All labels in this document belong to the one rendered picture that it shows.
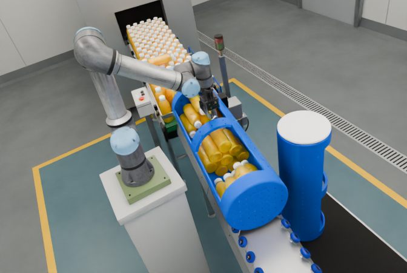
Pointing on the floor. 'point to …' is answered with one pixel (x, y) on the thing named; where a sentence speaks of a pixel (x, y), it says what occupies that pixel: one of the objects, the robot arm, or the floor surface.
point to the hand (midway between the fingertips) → (211, 115)
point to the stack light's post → (224, 75)
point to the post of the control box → (152, 131)
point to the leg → (208, 203)
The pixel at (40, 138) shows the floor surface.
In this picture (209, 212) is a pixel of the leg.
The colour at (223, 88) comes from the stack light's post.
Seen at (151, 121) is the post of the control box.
